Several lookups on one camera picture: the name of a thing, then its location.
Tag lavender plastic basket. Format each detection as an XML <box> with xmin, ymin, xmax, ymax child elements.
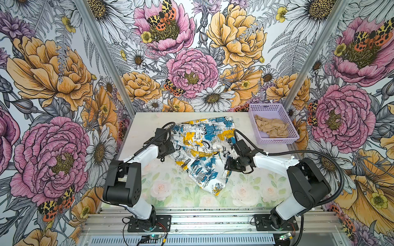
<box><xmin>248</xmin><ymin>103</ymin><xmax>299</xmax><ymax>144</ymax></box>

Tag right black corrugated cable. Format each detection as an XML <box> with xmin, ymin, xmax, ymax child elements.
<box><xmin>233</xmin><ymin>129</ymin><xmax>345</xmax><ymax>246</ymax></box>

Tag left aluminium frame post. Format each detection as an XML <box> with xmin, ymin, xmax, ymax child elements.
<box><xmin>76</xmin><ymin>1</ymin><xmax>136</xmax><ymax>120</ymax></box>

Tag green circuit board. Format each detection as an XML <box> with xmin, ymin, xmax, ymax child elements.
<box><xmin>139</xmin><ymin>234</ymin><xmax>167</xmax><ymax>244</ymax></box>

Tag aluminium mounting rail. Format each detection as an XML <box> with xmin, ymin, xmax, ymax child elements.
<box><xmin>81</xmin><ymin>208</ymin><xmax>343</xmax><ymax>236</ymax></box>

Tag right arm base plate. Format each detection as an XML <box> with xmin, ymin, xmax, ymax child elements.
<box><xmin>251</xmin><ymin>214</ymin><xmax>299</xmax><ymax>231</ymax></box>

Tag white vented cable duct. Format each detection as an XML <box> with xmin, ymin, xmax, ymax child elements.
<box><xmin>85</xmin><ymin>234</ymin><xmax>275</xmax><ymax>246</ymax></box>

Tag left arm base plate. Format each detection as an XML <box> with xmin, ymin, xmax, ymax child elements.
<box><xmin>126</xmin><ymin>215</ymin><xmax>171</xmax><ymax>233</ymax></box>

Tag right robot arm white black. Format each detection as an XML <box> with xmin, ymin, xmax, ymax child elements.
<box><xmin>225</xmin><ymin>140</ymin><xmax>331</xmax><ymax>230</ymax></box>

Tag left black cable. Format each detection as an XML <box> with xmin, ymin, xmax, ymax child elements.
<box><xmin>93</xmin><ymin>121</ymin><xmax>176</xmax><ymax>205</ymax></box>

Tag printed white blue yellow shorts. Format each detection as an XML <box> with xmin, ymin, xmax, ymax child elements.
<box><xmin>170</xmin><ymin>116</ymin><xmax>235</xmax><ymax>196</ymax></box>

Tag right aluminium frame post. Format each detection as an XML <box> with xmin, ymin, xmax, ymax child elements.
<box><xmin>282</xmin><ymin>0</ymin><xmax>350</xmax><ymax>110</ymax></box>

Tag beige garment in basket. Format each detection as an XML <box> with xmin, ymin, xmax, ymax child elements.
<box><xmin>254</xmin><ymin>115</ymin><xmax>289</xmax><ymax>138</ymax></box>

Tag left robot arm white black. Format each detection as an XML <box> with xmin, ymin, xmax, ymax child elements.
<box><xmin>102</xmin><ymin>122</ymin><xmax>175</xmax><ymax>232</ymax></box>

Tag aluminium frame post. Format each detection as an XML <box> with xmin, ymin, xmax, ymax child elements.
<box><xmin>76</xmin><ymin>1</ymin><xmax>136</xmax><ymax>120</ymax></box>
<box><xmin>282</xmin><ymin>0</ymin><xmax>350</xmax><ymax>110</ymax></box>

